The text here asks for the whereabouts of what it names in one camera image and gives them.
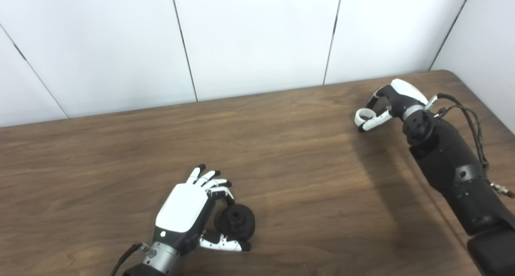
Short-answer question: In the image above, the black and white left hand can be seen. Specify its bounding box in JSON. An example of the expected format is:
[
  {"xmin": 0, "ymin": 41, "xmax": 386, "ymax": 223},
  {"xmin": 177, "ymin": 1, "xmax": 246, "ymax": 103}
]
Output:
[{"xmin": 143, "ymin": 164, "xmax": 251, "ymax": 274}]

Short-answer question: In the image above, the white ring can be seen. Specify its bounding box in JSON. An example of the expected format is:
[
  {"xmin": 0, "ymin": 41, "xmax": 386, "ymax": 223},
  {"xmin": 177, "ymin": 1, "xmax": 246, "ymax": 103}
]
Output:
[{"xmin": 354, "ymin": 108, "xmax": 377, "ymax": 127}]

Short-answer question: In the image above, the black and white right hand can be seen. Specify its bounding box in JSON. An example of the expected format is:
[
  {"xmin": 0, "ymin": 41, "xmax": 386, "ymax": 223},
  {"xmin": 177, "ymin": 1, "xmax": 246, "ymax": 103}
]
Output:
[{"xmin": 354, "ymin": 78, "xmax": 437, "ymax": 132}]

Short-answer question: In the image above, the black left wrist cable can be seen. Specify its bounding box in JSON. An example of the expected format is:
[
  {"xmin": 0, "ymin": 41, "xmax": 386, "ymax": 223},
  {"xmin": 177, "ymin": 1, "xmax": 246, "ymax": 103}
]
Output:
[{"xmin": 109, "ymin": 243, "xmax": 151, "ymax": 276}]

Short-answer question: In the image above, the round black part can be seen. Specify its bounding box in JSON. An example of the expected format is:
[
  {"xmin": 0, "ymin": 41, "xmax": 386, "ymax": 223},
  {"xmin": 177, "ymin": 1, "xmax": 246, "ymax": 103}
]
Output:
[{"xmin": 215, "ymin": 204, "xmax": 256, "ymax": 241}]

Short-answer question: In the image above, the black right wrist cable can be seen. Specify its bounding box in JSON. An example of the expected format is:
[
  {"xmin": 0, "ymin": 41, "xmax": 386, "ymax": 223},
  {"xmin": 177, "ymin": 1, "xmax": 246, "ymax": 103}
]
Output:
[{"xmin": 428, "ymin": 93, "xmax": 515, "ymax": 199}]

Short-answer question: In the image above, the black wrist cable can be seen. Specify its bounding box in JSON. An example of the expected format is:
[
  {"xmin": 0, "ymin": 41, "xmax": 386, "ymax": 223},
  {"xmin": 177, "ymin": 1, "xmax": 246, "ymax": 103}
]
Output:
[
  {"xmin": 428, "ymin": 93, "xmax": 515, "ymax": 199},
  {"xmin": 109, "ymin": 243, "xmax": 151, "ymax": 276}
]

